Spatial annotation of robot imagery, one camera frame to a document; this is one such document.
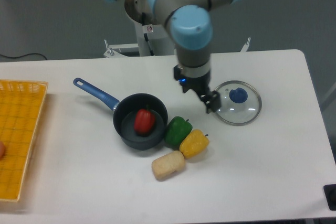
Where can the yellow woven basket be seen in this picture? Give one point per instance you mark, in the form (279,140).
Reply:
(22,102)

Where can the black device at table edge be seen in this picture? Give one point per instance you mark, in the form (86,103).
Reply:
(329,191)

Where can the red bell pepper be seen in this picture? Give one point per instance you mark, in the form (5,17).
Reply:
(144,122)

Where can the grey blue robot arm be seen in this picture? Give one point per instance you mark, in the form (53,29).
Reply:
(189,25)

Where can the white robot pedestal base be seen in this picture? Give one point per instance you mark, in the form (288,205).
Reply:
(152,39)

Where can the yellow bell pepper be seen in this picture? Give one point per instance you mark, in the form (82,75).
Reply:
(194,144)

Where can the green bell pepper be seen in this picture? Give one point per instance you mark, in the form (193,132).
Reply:
(177,130)

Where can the beige bread loaf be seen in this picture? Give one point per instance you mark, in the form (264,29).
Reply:
(167,164)

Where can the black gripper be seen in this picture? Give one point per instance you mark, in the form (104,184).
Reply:
(199,85)

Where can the glass lid with blue knob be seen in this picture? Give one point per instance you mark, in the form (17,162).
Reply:
(241,103)

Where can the dark pot with blue handle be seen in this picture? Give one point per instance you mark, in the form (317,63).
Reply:
(124,112)

